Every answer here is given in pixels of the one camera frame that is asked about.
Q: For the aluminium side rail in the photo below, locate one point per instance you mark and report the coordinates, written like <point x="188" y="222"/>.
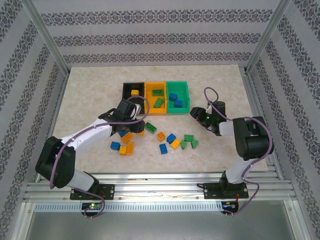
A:
<point x="58" y="100"/>
<point x="253" y="100"/>

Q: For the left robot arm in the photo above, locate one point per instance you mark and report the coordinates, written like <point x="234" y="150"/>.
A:
<point x="57" y="162"/>

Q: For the long yellow lego brick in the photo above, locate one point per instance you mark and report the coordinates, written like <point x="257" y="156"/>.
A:
<point x="127" y="138"/>

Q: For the blue lego brick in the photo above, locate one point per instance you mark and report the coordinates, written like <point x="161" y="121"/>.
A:
<point x="173" y="97"/>
<point x="178" y="103"/>
<point x="171" y="138"/>
<point x="115" y="146"/>
<point x="122" y="134"/>
<point x="163" y="149"/>

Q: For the small electronics board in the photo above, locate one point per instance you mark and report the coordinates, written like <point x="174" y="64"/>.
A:
<point x="92" y="206"/>
<point x="228" y="205"/>

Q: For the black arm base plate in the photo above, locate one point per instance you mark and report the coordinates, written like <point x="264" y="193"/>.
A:
<point x="107" y="191"/>
<point x="211" y="191"/>

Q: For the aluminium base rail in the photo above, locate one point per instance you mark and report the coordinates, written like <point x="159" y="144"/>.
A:
<point x="160" y="192"/>

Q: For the yellow plastic bin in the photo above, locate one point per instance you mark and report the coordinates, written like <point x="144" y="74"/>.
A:
<point x="150" y="110"/>

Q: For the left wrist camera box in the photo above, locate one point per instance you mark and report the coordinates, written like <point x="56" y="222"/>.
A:
<point x="138" y="109"/>

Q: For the black plastic bin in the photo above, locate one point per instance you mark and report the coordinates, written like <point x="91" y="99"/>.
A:
<point x="127" y="91"/>

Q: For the green plastic bin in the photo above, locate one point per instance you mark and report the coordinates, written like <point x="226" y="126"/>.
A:
<point x="185" y="95"/>

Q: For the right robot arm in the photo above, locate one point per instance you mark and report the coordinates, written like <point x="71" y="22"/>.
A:
<point x="252" y="140"/>

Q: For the aluminium frame post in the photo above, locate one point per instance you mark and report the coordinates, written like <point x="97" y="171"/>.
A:
<point x="46" y="37"/>
<point x="267" y="37"/>

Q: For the grey metal sheet panel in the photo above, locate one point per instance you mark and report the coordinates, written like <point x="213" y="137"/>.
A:
<point x="160" y="225"/>

